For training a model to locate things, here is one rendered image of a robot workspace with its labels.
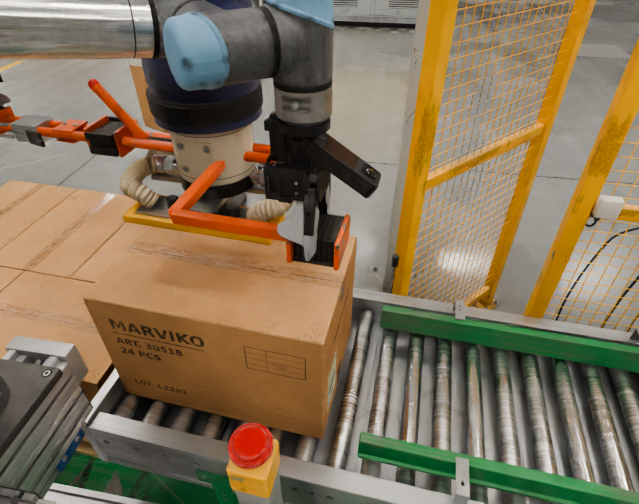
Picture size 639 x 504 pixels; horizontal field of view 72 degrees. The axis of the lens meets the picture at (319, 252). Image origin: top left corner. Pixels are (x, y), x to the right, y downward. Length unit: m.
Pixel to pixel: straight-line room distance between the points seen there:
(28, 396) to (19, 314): 1.00
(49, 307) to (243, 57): 1.49
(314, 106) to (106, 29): 0.25
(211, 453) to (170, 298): 0.41
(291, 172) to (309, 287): 0.52
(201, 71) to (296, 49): 0.11
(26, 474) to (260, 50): 0.85
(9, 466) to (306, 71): 0.81
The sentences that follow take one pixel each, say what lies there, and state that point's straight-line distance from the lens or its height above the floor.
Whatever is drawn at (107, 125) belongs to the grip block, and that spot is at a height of 1.29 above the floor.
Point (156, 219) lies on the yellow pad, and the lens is 1.01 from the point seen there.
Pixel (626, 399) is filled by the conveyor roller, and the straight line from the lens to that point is 1.64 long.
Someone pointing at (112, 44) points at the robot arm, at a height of 1.56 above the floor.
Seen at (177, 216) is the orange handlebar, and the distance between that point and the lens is 0.78.
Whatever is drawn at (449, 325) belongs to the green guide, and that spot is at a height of 0.62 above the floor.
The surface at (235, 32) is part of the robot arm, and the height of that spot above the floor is 1.59.
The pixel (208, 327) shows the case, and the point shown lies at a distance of 1.06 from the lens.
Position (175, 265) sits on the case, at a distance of 1.21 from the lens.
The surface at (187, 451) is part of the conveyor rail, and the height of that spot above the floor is 0.59.
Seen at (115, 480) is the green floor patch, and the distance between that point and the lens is 2.00.
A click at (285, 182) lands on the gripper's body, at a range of 0.63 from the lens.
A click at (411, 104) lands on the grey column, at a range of 1.87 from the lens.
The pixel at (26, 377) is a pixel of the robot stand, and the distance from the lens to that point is 0.96.
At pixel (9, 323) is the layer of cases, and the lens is 1.89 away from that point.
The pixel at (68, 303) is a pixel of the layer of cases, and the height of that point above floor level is 0.54.
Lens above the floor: 1.70
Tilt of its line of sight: 39 degrees down
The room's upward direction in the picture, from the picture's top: straight up
